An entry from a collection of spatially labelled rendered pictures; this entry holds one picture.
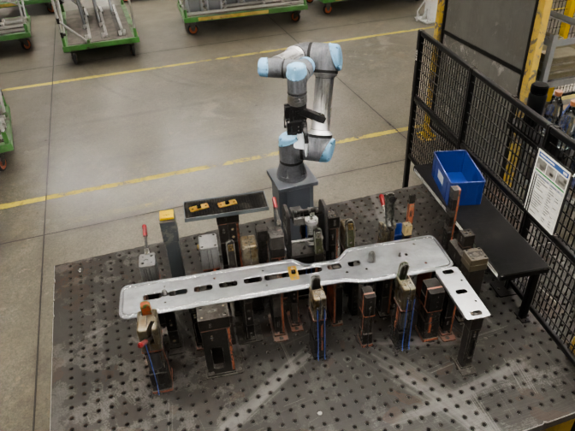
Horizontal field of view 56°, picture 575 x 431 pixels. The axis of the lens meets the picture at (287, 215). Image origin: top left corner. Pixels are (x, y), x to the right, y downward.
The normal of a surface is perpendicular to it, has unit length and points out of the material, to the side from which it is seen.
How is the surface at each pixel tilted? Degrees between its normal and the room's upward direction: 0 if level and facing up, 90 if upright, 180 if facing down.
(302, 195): 90
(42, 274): 0
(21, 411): 0
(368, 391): 0
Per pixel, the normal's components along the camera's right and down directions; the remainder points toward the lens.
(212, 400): -0.04, -0.81
